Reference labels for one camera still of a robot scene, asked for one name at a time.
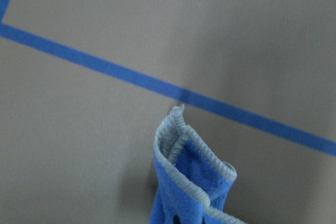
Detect blue microfiber towel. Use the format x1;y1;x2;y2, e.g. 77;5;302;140
149;106;242;223

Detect long blue tape strip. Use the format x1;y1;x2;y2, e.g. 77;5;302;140
1;24;335;156

